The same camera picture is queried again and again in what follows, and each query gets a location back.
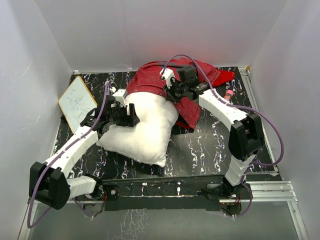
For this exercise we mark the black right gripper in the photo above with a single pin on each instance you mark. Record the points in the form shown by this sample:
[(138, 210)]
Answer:
[(169, 94)]

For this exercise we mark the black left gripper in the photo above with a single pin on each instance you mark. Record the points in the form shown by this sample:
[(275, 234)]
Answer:
[(129, 120)]

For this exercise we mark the white pillow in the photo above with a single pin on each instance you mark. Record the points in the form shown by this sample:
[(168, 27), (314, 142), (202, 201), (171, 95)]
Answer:
[(146, 142)]

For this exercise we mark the red patterned pillowcase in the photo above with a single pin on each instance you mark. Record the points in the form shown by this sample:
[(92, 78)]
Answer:
[(147, 79)]

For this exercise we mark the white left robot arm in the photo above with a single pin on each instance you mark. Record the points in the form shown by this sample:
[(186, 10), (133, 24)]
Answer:
[(49, 182)]

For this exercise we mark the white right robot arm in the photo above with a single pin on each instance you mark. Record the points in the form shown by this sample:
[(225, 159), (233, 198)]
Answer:
[(246, 135)]

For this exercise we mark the pink marker pen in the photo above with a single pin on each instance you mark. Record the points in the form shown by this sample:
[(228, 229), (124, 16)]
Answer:
[(228, 95)]

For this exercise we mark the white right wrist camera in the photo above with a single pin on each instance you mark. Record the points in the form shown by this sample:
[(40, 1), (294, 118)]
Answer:
[(167, 75)]

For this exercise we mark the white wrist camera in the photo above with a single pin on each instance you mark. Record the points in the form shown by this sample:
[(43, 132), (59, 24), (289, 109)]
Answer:
[(167, 75), (120, 96)]

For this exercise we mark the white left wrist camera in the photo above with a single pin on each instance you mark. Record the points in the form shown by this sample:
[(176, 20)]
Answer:
[(120, 96)]

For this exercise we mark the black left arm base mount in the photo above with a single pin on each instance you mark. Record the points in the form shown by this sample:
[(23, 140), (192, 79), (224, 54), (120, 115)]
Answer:
[(110, 192)]

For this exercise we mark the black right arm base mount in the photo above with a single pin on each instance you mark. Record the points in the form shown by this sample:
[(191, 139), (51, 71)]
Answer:
[(225, 192)]

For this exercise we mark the aluminium frame rail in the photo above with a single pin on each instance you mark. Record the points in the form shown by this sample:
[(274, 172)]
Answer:
[(273, 191)]

